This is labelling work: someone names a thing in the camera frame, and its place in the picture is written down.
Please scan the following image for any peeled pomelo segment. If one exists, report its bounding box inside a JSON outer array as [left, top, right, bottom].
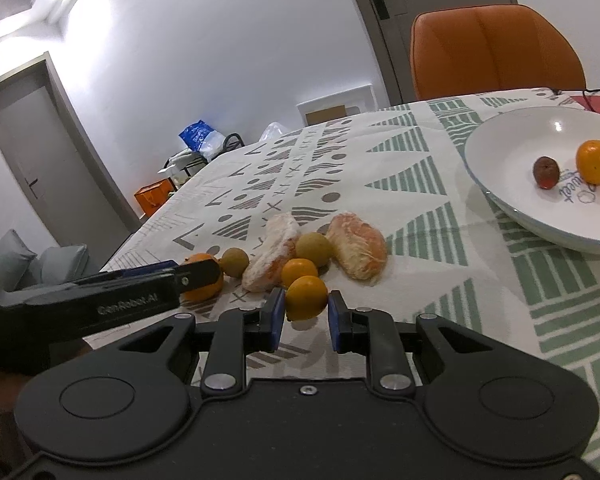
[[325, 212, 388, 281], [241, 213, 301, 293]]

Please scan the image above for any grey sofa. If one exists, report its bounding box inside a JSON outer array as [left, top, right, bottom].
[[0, 229, 90, 292]]

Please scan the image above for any dark red fruit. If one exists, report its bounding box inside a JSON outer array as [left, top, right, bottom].
[[532, 156, 561, 190]]

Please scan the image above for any white foam packaging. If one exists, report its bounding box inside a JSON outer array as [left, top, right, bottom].
[[296, 84, 377, 127]]

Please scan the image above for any yellow-green round fruit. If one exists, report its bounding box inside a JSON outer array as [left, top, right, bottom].
[[295, 232, 334, 268]]

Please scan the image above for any patterned tablecloth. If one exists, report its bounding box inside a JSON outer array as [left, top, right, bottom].
[[82, 87, 600, 480]]

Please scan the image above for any brown cardboard sheet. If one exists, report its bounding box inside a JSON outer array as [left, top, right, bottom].
[[304, 105, 349, 126]]

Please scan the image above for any small orange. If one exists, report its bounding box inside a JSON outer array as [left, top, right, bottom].
[[281, 258, 320, 289], [285, 275, 329, 322], [576, 140, 600, 185]]

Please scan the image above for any white plastic bag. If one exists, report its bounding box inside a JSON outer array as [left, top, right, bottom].
[[258, 122, 287, 145]]

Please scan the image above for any grey door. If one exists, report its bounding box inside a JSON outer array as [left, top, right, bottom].
[[338, 0, 519, 107], [0, 52, 142, 261]]

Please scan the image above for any white plate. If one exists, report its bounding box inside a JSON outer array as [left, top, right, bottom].
[[463, 106, 600, 256]]

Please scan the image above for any small brown-green fruit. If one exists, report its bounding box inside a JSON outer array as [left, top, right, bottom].
[[220, 248, 251, 278]]

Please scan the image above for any black cable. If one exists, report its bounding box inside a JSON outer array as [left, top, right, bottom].
[[534, 85, 600, 113]]

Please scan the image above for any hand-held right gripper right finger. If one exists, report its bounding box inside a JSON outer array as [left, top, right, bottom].
[[328, 290, 484, 393]]

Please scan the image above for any large orange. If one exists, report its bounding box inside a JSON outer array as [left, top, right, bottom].
[[180, 253, 225, 304]]

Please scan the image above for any orange leather chair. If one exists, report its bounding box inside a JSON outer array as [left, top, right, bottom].
[[410, 4, 587, 101]]

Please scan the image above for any black metal rack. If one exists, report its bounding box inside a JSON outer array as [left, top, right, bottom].
[[164, 132, 246, 181]]

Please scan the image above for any blue plastic bag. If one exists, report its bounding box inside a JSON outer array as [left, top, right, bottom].
[[179, 120, 217, 153]]

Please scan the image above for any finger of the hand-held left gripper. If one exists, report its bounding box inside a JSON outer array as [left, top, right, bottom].
[[176, 258, 223, 295], [99, 259, 180, 283]]

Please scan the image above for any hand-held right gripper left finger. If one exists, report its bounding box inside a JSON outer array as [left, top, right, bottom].
[[115, 287, 287, 393]]

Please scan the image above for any orange box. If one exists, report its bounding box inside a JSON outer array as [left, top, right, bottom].
[[134, 179, 175, 217]]

